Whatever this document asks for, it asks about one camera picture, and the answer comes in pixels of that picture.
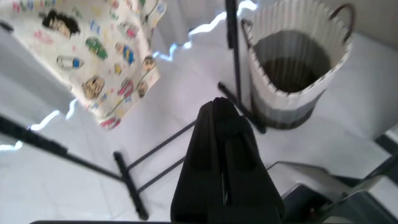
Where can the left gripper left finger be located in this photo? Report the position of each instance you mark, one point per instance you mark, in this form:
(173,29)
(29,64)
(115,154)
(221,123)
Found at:
(196,186)

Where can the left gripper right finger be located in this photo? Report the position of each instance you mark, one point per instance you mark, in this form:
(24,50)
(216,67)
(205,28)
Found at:
(248,193)

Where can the cream printed garment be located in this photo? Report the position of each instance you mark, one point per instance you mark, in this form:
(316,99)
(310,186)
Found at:
(102,62)

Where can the white laundry basket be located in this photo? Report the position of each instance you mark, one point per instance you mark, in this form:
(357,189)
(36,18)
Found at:
(280,99)

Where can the black clothes rack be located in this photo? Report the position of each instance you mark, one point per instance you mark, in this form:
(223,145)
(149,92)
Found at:
(233,31)

